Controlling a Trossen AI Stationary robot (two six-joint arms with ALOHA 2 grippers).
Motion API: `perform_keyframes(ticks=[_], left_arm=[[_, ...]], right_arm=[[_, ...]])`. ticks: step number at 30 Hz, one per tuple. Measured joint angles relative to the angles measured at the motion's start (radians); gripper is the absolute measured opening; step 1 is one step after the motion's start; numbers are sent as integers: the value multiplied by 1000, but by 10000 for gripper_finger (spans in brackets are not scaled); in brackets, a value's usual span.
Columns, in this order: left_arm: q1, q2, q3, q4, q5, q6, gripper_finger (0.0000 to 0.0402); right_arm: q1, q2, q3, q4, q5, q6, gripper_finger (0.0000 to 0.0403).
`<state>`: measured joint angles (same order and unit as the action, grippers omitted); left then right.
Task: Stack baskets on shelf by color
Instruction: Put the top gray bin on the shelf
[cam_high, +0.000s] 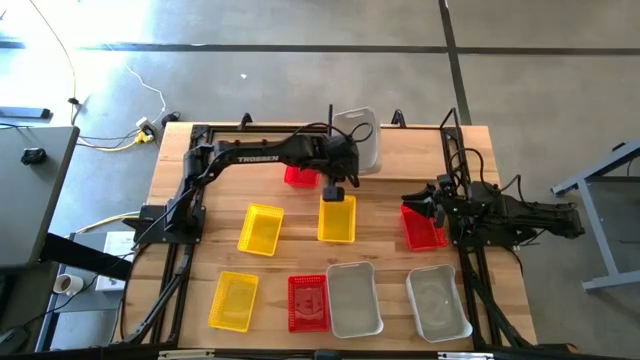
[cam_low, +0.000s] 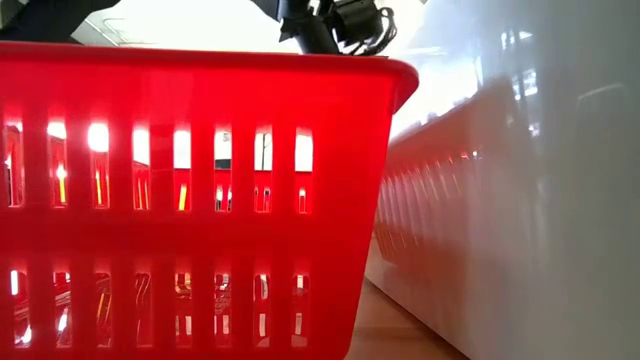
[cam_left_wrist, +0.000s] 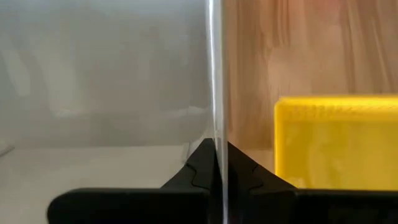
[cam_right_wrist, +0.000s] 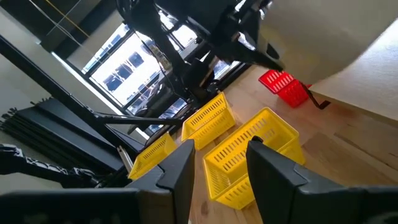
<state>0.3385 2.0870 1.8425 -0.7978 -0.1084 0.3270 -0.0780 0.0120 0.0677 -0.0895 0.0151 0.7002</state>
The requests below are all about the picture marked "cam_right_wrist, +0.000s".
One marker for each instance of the light wooden shelf board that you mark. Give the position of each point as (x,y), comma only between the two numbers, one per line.
(367,84)

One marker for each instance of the large window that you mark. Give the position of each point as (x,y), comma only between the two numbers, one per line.
(130,68)

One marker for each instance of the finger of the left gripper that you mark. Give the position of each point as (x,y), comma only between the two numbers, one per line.
(255,57)

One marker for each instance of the silver metal bracket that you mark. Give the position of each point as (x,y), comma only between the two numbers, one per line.
(126,160)

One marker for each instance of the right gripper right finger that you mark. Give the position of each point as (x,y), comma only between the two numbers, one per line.
(280,186)

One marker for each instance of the red slotted plastic basket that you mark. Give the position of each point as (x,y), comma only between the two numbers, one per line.
(289,90)

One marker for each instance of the yellow slotted plastic basket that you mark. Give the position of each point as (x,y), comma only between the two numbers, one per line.
(208,124)
(152,155)
(230,161)

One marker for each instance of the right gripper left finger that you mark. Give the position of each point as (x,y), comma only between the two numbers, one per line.
(174,174)

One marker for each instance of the stack of black panels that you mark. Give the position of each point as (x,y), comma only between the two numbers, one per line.
(62,133)

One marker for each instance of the black horizontal frame strut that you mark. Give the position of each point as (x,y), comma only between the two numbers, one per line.
(140,119)

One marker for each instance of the black diagonal frame beam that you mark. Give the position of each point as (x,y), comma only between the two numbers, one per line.
(46,82)

